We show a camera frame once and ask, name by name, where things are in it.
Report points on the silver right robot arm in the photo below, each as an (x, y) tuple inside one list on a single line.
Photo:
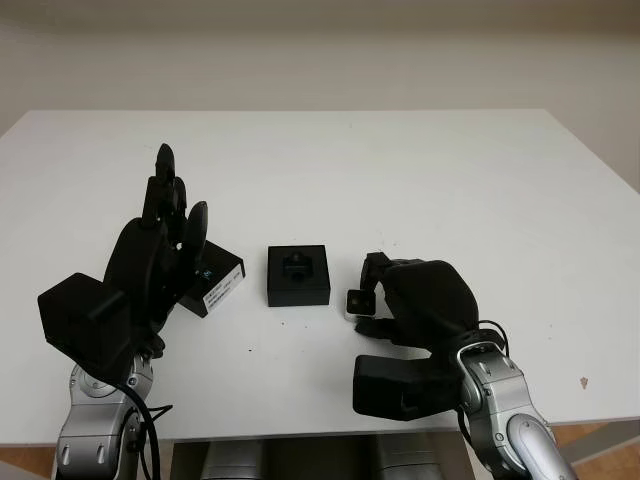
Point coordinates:
[(500, 395)]

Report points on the silver right robot thigh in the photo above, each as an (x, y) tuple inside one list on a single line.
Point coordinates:
[(410, 462)]

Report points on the black camera box base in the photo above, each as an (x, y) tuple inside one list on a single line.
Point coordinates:
[(300, 292)]

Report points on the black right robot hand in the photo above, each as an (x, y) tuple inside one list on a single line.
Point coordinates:
[(430, 305)]

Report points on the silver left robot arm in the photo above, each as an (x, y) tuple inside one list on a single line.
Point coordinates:
[(95, 420)]

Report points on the small silver camera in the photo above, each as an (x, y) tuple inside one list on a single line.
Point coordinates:
[(359, 303)]

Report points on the black printed box lid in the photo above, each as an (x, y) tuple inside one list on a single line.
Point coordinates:
[(220, 280)]

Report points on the white table leg frame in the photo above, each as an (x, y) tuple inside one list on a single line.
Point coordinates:
[(600, 442)]

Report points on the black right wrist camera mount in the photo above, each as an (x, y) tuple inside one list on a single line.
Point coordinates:
[(395, 385)]

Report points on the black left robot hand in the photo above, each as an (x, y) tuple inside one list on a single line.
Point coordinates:
[(145, 270)]

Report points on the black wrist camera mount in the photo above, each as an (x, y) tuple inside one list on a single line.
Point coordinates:
[(75, 320), (395, 385)]

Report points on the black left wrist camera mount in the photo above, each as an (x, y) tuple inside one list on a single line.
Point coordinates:
[(75, 320)]

